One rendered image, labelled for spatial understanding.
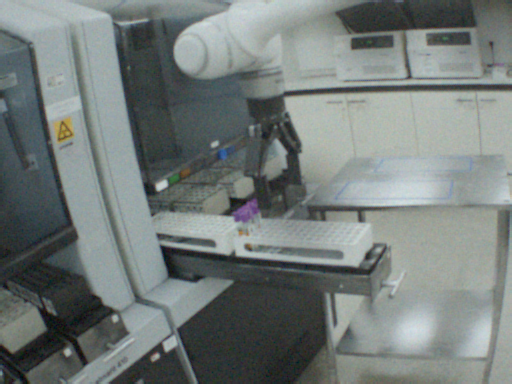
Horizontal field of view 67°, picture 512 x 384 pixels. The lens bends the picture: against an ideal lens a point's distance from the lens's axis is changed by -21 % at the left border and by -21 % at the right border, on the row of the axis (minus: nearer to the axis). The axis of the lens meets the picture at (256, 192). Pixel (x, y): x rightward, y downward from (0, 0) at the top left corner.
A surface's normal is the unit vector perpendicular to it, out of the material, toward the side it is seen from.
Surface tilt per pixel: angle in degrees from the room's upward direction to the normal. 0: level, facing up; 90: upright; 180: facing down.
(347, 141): 90
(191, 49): 93
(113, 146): 90
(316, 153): 90
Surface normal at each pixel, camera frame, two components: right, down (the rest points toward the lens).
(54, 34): 0.83, 0.02
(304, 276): -0.52, 0.36
